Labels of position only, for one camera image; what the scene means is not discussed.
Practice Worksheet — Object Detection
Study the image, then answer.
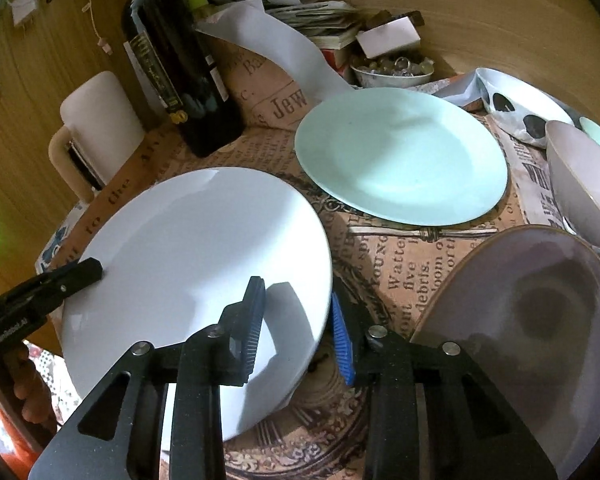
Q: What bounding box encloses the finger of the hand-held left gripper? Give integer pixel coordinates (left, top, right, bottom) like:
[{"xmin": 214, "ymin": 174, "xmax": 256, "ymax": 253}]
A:
[{"xmin": 0, "ymin": 257, "xmax": 104, "ymax": 318}]

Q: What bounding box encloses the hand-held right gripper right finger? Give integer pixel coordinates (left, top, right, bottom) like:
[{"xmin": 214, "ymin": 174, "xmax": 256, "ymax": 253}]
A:
[{"xmin": 331, "ymin": 292, "xmax": 561, "ymax": 480}]

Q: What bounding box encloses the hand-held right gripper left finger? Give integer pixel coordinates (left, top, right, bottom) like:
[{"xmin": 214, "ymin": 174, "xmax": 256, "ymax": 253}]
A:
[{"xmin": 27, "ymin": 276, "xmax": 267, "ymax": 480}]

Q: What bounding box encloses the white plate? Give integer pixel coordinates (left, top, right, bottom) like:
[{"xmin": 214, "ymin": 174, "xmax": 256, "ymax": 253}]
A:
[{"xmin": 60, "ymin": 167, "xmax": 333, "ymax": 443}]

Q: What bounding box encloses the person's left hand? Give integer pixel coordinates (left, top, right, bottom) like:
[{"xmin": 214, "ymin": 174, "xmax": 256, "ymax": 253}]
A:
[{"xmin": 0, "ymin": 347, "xmax": 58, "ymax": 431}]

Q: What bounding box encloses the blue printed paper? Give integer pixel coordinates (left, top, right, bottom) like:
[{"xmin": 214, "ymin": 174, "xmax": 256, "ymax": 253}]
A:
[{"xmin": 35, "ymin": 225, "xmax": 81, "ymax": 272}]

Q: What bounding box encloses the newspaper print tablecloth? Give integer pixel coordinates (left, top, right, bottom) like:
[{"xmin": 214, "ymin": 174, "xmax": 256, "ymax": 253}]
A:
[{"xmin": 35, "ymin": 35, "xmax": 600, "ymax": 480}]

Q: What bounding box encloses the grey plate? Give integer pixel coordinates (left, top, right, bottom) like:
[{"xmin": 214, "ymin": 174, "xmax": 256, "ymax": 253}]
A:
[{"xmin": 410, "ymin": 225, "xmax": 600, "ymax": 480}]

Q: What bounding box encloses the black bag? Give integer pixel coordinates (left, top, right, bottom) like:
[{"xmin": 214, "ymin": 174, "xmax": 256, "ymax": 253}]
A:
[{"xmin": 115, "ymin": 0, "xmax": 246, "ymax": 158}]

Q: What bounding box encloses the small bowl of coins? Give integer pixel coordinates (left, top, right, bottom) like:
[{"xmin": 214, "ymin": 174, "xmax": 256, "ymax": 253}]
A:
[{"xmin": 350, "ymin": 52, "xmax": 435, "ymax": 88}]

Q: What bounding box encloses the white paper sheet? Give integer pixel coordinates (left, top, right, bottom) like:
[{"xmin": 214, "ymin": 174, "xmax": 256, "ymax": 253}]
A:
[{"xmin": 195, "ymin": 0, "xmax": 353, "ymax": 106}]

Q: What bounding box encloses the white charger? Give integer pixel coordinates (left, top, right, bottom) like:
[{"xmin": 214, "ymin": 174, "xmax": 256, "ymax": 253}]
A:
[{"xmin": 10, "ymin": 0, "xmax": 43, "ymax": 27}]

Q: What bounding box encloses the white envelope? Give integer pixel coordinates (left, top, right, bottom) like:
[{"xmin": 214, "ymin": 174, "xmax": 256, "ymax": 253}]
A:
[{"xmin": 432, "ymin": 72, "xmax": 486, "ymax": 108}]

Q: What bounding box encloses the red box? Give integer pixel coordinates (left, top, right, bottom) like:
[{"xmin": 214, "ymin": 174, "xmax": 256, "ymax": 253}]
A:
[{"xmin": 324, "ymin": 47, "xmax": 353, "ymax": 70}]

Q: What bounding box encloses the grey bowl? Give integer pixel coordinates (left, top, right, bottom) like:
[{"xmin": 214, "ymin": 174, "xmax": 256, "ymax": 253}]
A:
[{"xmin": 545, "ymin": 120, "xmax": 600, "ymax": 267}]

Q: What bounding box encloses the black spotted white bowl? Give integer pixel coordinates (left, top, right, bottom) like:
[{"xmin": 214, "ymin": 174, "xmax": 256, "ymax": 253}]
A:
[{"xmin": 475, "ymin": 67, "xmax": 588, "ymax": 148}]

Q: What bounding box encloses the stack of papers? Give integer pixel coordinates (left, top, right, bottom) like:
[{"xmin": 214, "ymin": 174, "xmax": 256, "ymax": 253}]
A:
[{"xmin": 265, "ymin": 2, "xmax": 362, "ymax": 51}]

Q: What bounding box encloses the white card box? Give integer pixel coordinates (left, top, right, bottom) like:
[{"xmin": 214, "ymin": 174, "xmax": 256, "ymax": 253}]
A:
[{"xmin": 355, "ymin": 16, "xmax": 422, "ymax": 58}]

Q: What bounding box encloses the white cable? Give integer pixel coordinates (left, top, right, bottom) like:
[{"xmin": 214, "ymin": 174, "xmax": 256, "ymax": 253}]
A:
[{"xmin": 30, "ymin": 0, "xmax": 113, "ymax": 56}]

